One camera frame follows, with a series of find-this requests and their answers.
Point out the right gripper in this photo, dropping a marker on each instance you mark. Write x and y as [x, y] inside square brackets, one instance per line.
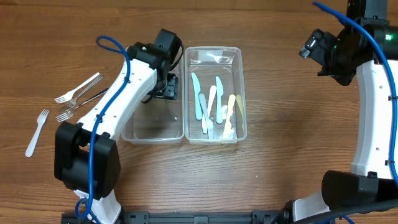
[325, 64]

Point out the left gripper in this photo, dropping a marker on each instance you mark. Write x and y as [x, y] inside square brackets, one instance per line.
[170, 88]

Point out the light blue plastic knife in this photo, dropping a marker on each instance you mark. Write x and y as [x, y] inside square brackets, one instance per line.
[197, 89]

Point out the white plastic knife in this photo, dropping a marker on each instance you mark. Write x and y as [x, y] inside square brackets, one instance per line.
[211, 98]

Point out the cream plastic knife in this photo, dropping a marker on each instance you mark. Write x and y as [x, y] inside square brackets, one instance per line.
[228, 125]

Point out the pale blue plastic knife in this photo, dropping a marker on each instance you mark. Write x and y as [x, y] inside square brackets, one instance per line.
[209, 123]

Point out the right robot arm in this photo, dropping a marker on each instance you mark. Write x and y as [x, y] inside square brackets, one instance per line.
[365, 50]

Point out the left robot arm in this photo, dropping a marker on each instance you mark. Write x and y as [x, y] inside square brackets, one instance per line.
[86, 153]

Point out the left clear plastic container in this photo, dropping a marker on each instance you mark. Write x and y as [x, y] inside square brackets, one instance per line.
[157, 121]

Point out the clear plastic container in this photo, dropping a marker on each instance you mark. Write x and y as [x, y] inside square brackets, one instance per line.
[157, 121]
[208, 62]

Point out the right clear plastic container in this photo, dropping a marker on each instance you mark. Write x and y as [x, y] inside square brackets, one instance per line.
[208, 62]

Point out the metal fork under white fork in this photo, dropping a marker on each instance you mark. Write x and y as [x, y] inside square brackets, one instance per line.
[72, 102]

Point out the white plastic fork upper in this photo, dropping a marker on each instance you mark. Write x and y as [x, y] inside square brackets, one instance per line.
[68, 95]

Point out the white plastic fork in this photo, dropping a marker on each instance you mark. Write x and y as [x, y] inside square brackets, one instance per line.
[40, 122]
[68, 95]

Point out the white plastic fork left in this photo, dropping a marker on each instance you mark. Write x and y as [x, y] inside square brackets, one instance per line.
[40, 122]

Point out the metal fork dark handle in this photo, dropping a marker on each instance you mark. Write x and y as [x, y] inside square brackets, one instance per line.
[68, 111]

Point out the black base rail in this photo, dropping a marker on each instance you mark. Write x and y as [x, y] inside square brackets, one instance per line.
[254, 217]

